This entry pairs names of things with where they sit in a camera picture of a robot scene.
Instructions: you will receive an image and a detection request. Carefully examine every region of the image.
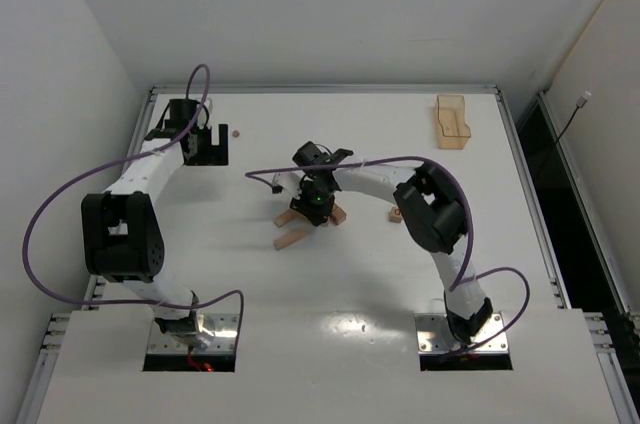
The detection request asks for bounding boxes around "numbered wood cube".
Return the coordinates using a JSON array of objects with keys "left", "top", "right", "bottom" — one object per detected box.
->
[{"left": 330, "top": 207, "right": 347, "bottom": 226}]

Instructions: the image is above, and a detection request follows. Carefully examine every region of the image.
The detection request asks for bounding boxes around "long light wood block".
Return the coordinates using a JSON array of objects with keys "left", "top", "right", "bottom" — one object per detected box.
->
[{"left": 274, "top": 209, "right": 297, "bottom": 228}]

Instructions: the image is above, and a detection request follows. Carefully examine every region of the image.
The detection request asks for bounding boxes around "long pale wood block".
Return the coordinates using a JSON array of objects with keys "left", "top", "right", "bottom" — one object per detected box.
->
[{"left": 273, "top": 229, "right": 307, "bottom": 250}]

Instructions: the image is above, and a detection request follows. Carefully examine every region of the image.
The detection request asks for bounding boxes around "clear amber plastic bin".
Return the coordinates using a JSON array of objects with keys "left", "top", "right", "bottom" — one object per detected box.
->
[{"left": 434, "top": 94, "right": 471, "bottom": 150}]

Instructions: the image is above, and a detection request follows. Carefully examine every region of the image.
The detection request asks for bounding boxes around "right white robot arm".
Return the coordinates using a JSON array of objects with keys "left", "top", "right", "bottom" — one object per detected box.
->
[{"left": 290, "top": 142, "right": 493, "bottom": 346}]

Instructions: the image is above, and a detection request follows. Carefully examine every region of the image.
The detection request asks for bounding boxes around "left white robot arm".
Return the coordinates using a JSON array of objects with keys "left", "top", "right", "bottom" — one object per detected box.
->
[{"left": 81, "top": 98, "right": 229, "bottom": 350}]

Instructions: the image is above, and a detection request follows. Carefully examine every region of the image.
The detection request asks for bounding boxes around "lettered wood cube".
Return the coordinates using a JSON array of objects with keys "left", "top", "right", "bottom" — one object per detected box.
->
[{"left": 389, "top": 207, "right": 403, "bottom": 223}]

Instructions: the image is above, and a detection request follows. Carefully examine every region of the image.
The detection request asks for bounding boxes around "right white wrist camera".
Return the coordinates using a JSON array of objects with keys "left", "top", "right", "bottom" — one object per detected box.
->
[{"left": 271, "top": 172, "right": 301, "bottom": 196}]

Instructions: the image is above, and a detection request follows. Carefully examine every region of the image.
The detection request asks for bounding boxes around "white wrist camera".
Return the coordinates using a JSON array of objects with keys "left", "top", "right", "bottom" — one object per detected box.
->
[
  {"left": 199, "top": 98, "right": 212, "bottom": 128},
  {"left": 271, "top": 172, "right": 301, "bottom": 196}
]

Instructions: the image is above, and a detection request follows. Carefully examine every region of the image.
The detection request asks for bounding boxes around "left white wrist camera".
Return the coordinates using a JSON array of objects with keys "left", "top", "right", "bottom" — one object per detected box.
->
[{"left": 199, "top": 98, "right": 212, "bottom": 128}]

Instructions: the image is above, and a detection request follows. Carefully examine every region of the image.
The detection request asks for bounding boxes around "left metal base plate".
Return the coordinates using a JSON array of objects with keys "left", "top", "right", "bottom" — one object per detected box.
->
[{"left": 147, "top": 313, "right": 240, "bottom": 355}]

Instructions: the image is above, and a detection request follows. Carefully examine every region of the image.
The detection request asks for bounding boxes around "metal base plate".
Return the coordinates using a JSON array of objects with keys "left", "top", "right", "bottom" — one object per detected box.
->
[
  {"left": 147, "top": 313, "right": 240, "bottom": 355},
  {"left": 414, "top": 312, "right": 510, "bottom": 355}
]

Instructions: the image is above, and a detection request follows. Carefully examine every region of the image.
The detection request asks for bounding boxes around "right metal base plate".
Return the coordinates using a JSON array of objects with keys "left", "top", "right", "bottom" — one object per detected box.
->
[{"left": 414, "top": 312, "right": 510, "bottom": 355}]

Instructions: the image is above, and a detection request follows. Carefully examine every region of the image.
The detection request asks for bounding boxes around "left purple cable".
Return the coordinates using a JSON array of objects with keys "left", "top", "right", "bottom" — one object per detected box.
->
[{"left": 21, "top": 63, "right": 245, "bottom": 333}]

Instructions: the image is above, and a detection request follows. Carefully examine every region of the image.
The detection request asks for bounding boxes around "black wall cable with plug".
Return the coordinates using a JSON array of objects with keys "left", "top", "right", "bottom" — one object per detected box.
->
[{"left": 554, "top": 90, "right": 593, "bottom": 145}]

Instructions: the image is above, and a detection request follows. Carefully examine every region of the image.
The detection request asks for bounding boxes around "aluminium table frame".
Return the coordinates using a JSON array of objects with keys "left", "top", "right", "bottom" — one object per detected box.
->
[{"left": 38, "top": 86, "right": 638, "bottom": 423}]

